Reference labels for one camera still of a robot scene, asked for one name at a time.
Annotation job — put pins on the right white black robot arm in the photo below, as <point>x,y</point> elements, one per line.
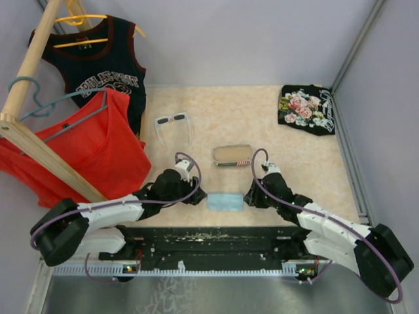
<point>374,254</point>

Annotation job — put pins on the red tank top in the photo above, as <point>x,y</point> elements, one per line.
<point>97,142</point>

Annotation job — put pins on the black floral folded shirt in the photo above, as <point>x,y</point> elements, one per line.
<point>308,108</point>

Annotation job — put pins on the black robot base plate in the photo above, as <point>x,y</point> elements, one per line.
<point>238,248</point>

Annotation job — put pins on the navy basketball tank top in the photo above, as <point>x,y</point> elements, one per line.
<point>101,57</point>

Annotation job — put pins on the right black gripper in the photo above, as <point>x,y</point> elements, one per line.
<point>253,197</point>

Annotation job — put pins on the newspaper print glasses case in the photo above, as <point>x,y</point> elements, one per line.
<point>232,155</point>

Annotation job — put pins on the light blue cleaning cloth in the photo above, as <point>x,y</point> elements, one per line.
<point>225,202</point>

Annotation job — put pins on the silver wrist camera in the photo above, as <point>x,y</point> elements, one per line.
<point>269,168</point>
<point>184,167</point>

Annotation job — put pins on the blue grey clothes hanger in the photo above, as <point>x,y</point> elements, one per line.
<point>44,110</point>

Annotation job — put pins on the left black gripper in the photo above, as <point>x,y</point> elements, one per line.
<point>197,197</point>

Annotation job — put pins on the yellow clothes hanger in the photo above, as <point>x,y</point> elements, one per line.
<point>85,29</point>

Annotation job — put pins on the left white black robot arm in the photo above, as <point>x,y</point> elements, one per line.
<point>75,230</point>

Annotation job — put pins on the white frame sunglasses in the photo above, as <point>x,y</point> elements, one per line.
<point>178,117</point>

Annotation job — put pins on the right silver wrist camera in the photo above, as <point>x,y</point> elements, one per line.
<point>269,168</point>

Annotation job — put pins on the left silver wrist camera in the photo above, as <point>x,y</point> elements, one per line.
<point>184,167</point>

